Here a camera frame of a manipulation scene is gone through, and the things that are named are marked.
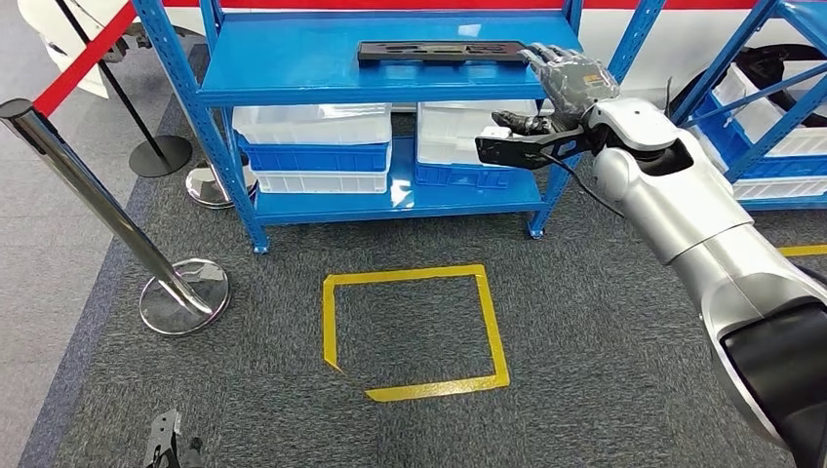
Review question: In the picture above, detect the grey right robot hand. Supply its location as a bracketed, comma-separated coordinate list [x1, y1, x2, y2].
[492, 43, 621, 136]

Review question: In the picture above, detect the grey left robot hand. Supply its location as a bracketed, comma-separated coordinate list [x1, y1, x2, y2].
[177, 438, 205, 468]

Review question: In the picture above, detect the long black plastic part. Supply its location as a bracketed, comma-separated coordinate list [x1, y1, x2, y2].
[357, 40, 532, 66]

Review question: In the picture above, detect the blue metal shelf rack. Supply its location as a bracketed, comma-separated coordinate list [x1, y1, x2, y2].
[668, 0, 827, 212]
[132, 0, 668, 254]

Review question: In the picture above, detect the white car red stripe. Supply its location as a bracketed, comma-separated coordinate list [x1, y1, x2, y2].
[16, 0, 827, 131]

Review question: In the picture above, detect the translucent white storage bin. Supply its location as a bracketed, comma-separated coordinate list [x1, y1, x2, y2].
[710, 60, 827, 158]
[232, 102, 393, 146]
[416, 99, 558, 168]

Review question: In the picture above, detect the black car tire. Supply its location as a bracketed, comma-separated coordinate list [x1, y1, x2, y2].
[668, 43, 827, 127]

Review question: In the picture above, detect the red barrier belt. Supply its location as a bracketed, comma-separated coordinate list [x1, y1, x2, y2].
[32, 0, 140, 119]

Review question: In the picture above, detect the thin black camera cable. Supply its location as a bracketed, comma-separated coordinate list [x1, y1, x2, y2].
[539, 149, 627, 219]

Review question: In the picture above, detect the chrome stanchion post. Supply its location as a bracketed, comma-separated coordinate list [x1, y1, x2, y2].
[0, 98, 232, 337]
[185, 154, 259, 211]

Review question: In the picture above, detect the thin black stanchion post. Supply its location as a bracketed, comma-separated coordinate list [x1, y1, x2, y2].
[55, 0, 194, 178]

